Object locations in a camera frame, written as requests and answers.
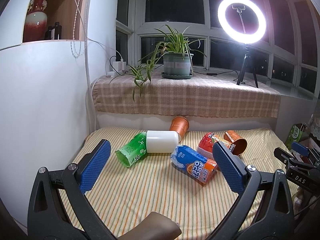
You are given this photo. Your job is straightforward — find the green cardboard box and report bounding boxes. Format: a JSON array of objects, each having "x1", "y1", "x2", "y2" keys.
[{"x1": 285, "y1": 123, "x2": 310, "y2": 150}]

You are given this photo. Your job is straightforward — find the copper cup near wall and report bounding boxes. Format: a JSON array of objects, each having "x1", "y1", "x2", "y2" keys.
[{"x1": 169, "y1": 116, "x2": 189, "y2": 142}]

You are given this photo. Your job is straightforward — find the plaid beige sill cloth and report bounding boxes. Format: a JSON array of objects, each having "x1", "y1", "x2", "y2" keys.
[{"x1": 92, "y1": 71, "x2": 280, "y2": 118}]

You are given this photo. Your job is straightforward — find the green plastic cup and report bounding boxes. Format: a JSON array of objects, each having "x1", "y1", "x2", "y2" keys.
[{"x1": 116, "y1": 132, "x2": 147, "y2": 167}]

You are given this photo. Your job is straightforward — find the black power cable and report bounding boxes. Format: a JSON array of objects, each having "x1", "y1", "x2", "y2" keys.
[{"x1": 194, "y1": 69, "x2": 241, "y2": 77}]

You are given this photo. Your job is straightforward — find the red white vase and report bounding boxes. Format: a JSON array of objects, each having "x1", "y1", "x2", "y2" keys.
[{"x1": 23, "y1": 0, "x2": 47, "y2": 42}]

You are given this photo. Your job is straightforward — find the wooden shelf niche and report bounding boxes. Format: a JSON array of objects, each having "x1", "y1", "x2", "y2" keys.
[{"x1": 44, "y1": 0, "x2": 88, "y2": 41}]

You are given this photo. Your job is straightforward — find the striped yellow table cloth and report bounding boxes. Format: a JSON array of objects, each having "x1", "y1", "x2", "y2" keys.
[{"x1": 72, "y1": 127, "x2": 289, "y2": 239}]

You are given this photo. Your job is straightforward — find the red orange printed cup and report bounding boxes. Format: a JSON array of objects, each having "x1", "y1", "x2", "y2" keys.
[{"x1": 197, "y1": 132, "x2": 234, "y2": 158}]

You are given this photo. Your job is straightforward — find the white plastic cup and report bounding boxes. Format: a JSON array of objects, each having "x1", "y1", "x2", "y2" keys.
[{"x1": 146, "y1": 131, "x2": 179, "y2": 153}]

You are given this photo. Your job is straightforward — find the ring light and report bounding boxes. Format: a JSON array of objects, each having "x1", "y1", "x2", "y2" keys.
[{"x1": 217, "y1": 0, "x2": 266, "y2": 44}]

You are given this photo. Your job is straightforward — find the white hanging cable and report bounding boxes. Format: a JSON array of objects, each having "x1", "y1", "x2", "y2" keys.
[{"x1": 62, "y1": 0, "x2": 121, "y2": 136}]

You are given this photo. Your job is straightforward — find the dark small bottles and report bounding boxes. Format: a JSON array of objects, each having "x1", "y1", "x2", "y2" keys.
[{"x1": 44, "y1": 22, "x2": 62, "y2": 40}]

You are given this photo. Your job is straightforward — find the black tripod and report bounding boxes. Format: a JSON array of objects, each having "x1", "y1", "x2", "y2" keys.
[{"x1": 236, "y1": 45, "x2": 259, "y2": 88}]

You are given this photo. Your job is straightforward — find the brown chair back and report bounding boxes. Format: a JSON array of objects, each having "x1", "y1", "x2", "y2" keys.
[{"x1": 118, "y1": 212, "x2": 182, "y2": 240}]

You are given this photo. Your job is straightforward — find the white wall charger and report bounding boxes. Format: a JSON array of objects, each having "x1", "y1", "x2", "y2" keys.
[{"x1": 113, "y1": 59, "x2": 126, "y2": 72}]

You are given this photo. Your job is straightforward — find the potted spider plant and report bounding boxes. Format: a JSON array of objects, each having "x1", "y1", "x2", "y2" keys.
[{"x1": 125, "y1": 24, "x2": 206, "y2": 99}]

